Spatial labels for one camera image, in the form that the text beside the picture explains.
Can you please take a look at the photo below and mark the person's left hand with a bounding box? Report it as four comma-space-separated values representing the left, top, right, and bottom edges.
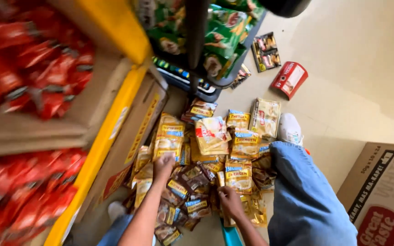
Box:
153, 152, 176, 182

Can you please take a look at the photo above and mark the person's right hand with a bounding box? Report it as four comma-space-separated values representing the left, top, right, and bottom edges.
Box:
217, 187, 247, 221

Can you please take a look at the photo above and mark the yellow cereal drink sachet strip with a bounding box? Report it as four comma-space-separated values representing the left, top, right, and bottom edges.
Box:
153, 113, 186, 162

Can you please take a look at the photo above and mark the heap of mixed drink sachets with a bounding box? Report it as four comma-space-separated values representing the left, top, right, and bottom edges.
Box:
125, 98, 278, 246

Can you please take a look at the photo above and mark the brown carton with yellow label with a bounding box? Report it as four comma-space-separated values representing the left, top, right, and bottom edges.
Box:
77, 70, 169, 223

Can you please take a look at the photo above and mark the crumpled cream sachet pack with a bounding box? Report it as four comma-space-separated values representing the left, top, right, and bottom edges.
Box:
194, 116, 232, 156

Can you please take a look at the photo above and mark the person's white left shoe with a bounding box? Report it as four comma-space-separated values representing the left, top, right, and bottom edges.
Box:
107, 201, 128, 223

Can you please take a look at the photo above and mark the person's white shoe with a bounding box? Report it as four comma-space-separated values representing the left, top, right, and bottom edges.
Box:
107, 201, 128, 223
276, 113, 304, 147

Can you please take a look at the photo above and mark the person's right leg in jeans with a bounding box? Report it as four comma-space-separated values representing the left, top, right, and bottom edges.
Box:
268, 140, 359, 246

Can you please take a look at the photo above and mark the person's leg in jeans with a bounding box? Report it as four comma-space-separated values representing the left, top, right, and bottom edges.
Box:
96, 214, 156, 246
268, 140, 359, 246

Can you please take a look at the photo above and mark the flat cream sachet pack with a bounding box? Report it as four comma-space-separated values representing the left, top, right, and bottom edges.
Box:
250, 98, 282, 139

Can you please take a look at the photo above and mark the person's left leg in jeans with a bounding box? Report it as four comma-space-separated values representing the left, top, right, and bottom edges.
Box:
96, 214, 156, 246

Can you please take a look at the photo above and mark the person's white right shoe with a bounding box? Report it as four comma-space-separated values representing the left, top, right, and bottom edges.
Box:
276, 113, 304, 147

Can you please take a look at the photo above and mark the small dark sachet strip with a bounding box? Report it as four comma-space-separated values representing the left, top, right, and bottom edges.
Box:
230, 64, 252, 90

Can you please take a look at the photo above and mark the grey cart with green packets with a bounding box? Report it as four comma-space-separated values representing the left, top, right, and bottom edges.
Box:
131, 0, 267, 103

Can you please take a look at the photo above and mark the red cardboard display box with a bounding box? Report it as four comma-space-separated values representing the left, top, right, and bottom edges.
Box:
270, 61, 309, 101

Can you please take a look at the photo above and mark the yellow shelf with red packets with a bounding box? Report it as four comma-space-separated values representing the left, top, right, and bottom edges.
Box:
0, 0, 154, 246

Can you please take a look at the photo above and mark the black coffee sachet strip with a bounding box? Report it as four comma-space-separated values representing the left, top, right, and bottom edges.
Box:
251, 32, 282, 73

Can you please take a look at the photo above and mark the brown carton with red print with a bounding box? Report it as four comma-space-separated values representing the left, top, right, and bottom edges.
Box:
335, 141, 394, 246

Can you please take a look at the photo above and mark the black round object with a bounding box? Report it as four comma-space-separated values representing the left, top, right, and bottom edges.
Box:
258, 0, 313, 18

